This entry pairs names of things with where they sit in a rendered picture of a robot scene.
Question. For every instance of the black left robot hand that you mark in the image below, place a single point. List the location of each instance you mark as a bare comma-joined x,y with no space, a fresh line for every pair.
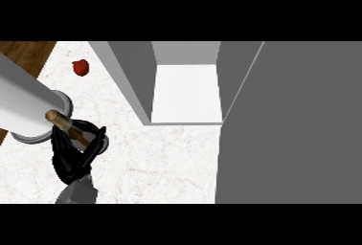
72,166

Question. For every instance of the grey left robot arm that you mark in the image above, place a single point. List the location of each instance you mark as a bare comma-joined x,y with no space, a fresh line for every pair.
77,193

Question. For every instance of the grey open cabinet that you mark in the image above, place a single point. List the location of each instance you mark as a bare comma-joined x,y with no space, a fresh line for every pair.
187,95

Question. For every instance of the red fruit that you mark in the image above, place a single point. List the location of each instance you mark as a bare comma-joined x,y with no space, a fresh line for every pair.
82,67

